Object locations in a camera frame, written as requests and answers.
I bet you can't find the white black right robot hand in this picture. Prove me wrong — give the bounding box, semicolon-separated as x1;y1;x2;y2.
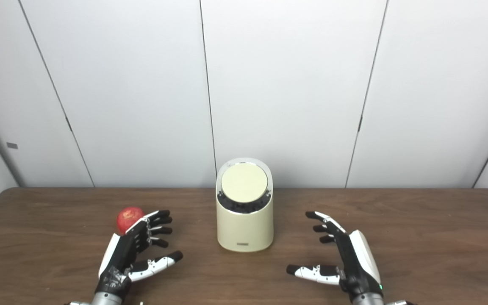
286;211;383;297

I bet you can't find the cream-colored bin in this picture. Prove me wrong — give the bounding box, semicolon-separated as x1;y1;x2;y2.
216;158;274;253

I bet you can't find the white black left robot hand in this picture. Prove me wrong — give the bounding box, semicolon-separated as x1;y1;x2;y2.
95;210;184;297

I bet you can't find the red apple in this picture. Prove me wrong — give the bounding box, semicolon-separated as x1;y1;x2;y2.
116;207;145;235

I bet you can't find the cream round bin lid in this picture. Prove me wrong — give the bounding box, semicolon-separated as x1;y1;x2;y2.
221;162;268;203

